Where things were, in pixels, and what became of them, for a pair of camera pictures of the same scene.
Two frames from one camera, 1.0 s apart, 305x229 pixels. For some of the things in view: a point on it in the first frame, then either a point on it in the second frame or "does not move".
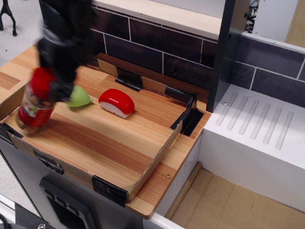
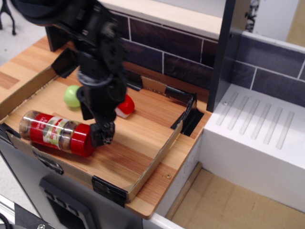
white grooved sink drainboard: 257,141 does not move
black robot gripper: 63,60 to 103,92
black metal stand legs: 5,9 does not move
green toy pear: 78,97 does not move
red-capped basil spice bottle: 36,109 to 73,137
